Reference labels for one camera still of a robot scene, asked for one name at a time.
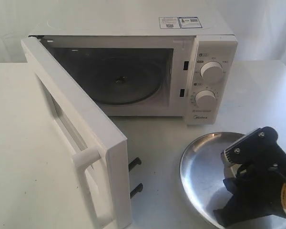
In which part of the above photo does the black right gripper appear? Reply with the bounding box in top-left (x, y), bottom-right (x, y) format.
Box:
top-left (213, 126), bottom-right (286, 228)

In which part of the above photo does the white microwave door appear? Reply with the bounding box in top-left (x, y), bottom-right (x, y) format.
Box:
top-left (21, 37), bottom-right (143, 229)

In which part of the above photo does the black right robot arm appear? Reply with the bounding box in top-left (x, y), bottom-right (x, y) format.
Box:
top-left (214, 126), bottom-right (286, 227)

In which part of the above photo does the white microwave oven body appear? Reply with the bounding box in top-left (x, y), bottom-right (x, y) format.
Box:
top-left (27, 18), bottom-right (237, 125)

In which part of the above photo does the glass microwave turntable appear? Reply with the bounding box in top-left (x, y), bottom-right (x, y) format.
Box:
top-left (65, 57), bottom-right (163, 105)

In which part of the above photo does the round stainless steel plate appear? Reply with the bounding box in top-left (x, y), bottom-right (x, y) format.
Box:
top-left (180, 132), bottom-right (286, 229)

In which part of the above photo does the lower white control knob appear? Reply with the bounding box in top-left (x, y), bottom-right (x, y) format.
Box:
top-left (195, 90), bottom-right (216, 109)

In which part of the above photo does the white control knob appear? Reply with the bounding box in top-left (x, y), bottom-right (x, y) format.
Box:
top-left (195, 90), bottom-right (216, 109)
top-left (200, 62), bottom-right (224, 84)

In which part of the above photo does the upper white control knob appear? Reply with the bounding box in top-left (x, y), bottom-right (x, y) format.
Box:
top-left (200, 62), bottom-right (224, 84)

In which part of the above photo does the white backdrop curtain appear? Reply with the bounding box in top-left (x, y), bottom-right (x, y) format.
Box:
top-left (0, 0), bottom-right (286, 65)

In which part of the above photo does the blue label sticker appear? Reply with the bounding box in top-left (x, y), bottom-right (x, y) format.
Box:
top-left (178, 17), bottom-right (202, 29)

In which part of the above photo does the white label sticker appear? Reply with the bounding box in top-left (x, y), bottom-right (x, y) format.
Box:
top-left (159, 17), bottom-right (180, 29)

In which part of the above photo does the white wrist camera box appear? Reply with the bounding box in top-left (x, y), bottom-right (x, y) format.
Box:
top-left (220, 127), bottom-right (262, 179)

